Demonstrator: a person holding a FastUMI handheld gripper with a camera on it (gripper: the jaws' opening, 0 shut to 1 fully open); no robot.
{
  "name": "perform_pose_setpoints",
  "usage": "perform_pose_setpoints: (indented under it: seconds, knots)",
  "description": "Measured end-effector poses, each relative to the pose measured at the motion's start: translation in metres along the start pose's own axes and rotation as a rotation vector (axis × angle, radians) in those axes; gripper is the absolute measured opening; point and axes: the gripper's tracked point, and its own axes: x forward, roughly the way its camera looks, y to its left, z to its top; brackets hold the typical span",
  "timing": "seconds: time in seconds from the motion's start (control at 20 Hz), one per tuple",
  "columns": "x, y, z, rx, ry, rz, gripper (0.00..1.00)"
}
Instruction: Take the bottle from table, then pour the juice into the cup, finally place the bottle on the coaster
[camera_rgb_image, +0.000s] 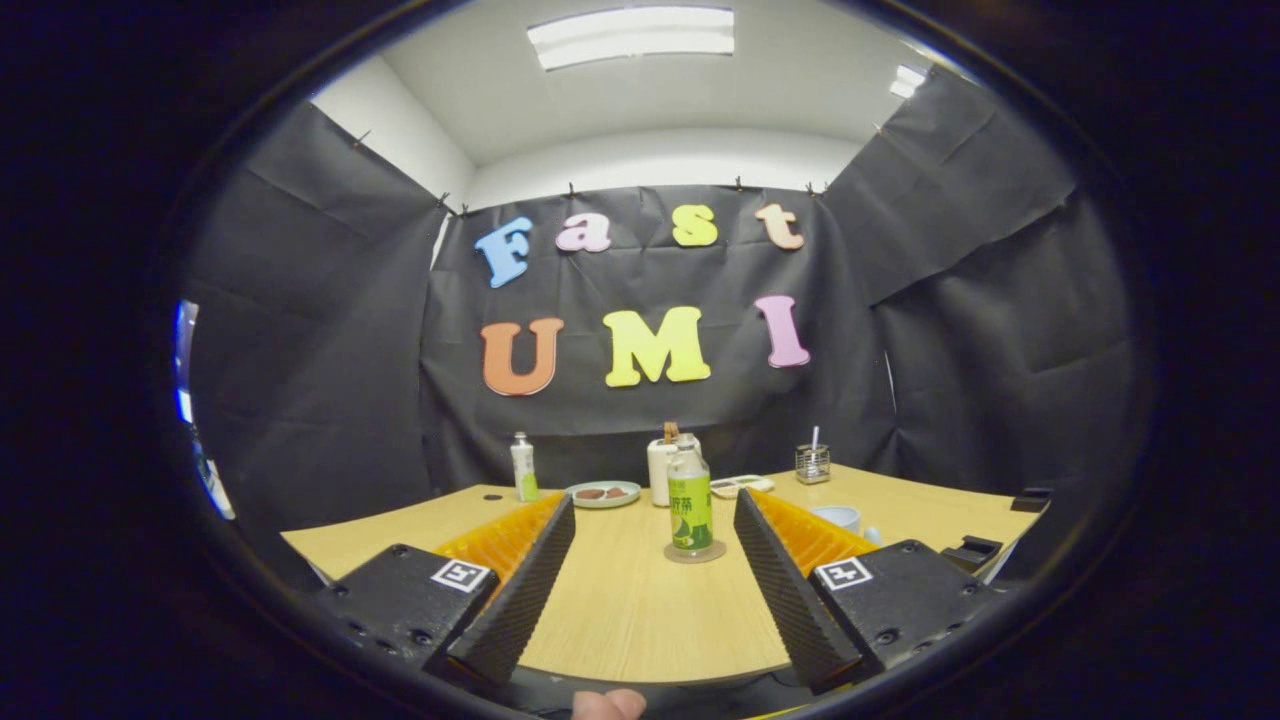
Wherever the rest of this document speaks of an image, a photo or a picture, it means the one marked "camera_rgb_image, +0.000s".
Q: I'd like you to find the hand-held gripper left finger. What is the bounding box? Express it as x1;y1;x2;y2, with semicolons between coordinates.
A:
300;492;578;691

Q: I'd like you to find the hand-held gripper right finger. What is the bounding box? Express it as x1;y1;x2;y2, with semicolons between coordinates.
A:
733;488;1001;696

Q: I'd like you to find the pale grey cup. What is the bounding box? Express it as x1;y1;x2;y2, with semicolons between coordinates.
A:
810;505;883;546

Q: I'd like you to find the green label juice bottle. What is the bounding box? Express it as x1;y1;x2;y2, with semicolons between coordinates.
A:
667;447;714;553

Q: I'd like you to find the slim white bottle green label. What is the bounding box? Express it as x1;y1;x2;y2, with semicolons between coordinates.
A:
510;431;540;503

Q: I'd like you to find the wooden table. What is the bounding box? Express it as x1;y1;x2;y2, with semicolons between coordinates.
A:
280;463;1041;686

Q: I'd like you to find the pale green plate with food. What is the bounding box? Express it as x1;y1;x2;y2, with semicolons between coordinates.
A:
565;481;642;510

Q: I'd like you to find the white toaster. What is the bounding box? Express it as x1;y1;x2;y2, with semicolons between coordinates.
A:
646;433;703;508

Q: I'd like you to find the black backdrop cloth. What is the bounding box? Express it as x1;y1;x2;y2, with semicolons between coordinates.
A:
180;68;1136;591

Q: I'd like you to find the long ceiling light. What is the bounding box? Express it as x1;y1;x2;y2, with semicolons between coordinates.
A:
527;5;736;71

